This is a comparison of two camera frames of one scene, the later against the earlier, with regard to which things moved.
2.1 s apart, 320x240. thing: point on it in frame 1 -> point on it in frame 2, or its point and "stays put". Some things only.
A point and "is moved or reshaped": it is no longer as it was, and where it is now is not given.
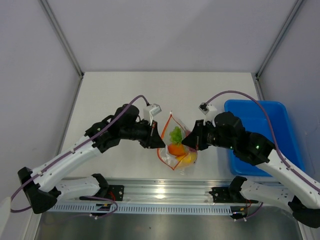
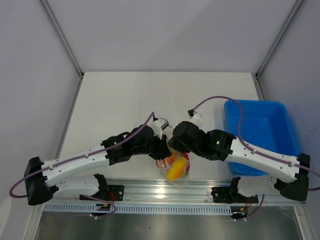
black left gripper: [153, 138] -> [162, 151]
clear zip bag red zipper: [179, 157] is moved or reshaped
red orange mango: [175, 149] is moved or reshaped
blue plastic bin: [254, 119] stays put
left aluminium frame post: [62, 39] stays put
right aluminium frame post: [256, 76] stays put
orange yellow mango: [187, 159] -> [175, 170]
